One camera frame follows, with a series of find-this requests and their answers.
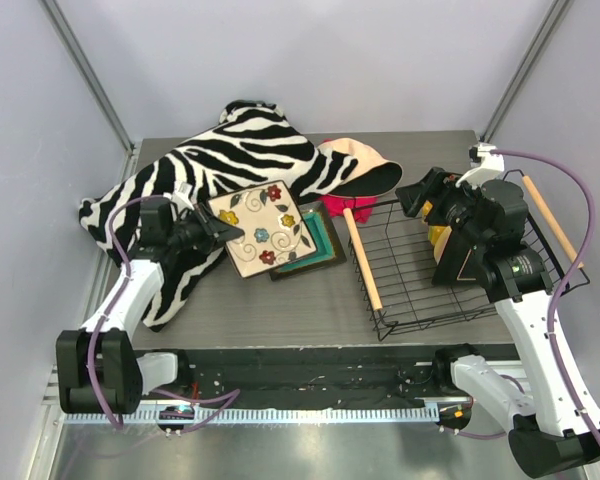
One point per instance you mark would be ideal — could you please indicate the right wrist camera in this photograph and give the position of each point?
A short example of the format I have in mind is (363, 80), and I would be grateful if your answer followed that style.
(486, 164)

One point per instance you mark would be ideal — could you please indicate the black wire dish rack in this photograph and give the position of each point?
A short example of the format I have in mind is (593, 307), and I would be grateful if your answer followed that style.
(402, 263)

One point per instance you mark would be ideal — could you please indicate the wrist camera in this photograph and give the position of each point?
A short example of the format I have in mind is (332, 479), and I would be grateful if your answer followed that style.
(486, 164)
(182, 195)

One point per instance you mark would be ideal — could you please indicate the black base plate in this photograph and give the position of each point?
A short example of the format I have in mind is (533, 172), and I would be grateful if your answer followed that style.
(318, 378)

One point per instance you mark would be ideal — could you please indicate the wooden rack handle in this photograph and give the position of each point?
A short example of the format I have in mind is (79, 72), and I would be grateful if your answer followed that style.
(364, 266)
(549, 217)

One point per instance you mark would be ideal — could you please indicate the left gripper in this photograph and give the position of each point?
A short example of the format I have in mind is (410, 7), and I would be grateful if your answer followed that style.
(205, 225)

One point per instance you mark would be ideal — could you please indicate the beige bucket hat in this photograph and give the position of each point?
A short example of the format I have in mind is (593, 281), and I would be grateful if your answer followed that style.
(373, 175)

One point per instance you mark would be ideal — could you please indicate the right wooden rack handle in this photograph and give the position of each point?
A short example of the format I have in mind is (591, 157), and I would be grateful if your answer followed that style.
(549, 217)

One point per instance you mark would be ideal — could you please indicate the zebra print blanket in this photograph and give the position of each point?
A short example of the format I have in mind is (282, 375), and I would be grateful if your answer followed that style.
(252, 144)

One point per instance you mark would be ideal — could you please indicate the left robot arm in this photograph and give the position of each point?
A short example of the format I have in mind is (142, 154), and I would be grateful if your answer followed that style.
(98, 370)

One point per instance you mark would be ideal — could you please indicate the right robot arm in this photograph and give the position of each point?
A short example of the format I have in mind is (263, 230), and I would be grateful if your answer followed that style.
(557, 426)

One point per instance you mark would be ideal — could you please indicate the white slotted cable duct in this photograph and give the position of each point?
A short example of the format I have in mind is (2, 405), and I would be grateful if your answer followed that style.
(159, 413)

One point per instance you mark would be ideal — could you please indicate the left wooden rack handle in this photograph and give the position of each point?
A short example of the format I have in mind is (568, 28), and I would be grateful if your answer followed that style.
(364, 266)

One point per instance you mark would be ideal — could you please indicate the pink cloth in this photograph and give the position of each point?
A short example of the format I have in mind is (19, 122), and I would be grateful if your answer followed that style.
(361, 207)

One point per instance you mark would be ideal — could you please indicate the yellow dotted plate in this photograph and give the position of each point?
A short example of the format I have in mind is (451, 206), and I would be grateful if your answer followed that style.
(426, 208)

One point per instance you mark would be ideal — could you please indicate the orange dotted plate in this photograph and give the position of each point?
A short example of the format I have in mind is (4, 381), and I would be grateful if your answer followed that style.
(438, 236)

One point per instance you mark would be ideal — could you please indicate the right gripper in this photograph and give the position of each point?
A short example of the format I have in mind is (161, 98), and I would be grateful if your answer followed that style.
(431, 195)

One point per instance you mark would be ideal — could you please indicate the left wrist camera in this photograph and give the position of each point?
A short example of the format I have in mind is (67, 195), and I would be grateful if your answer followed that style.
(182, 195)

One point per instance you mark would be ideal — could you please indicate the cream floral square plate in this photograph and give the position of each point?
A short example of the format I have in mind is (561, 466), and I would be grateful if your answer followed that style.
(275, 233)

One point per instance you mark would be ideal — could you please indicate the black square plate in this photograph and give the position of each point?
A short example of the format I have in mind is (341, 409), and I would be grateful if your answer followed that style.
(461, 260)

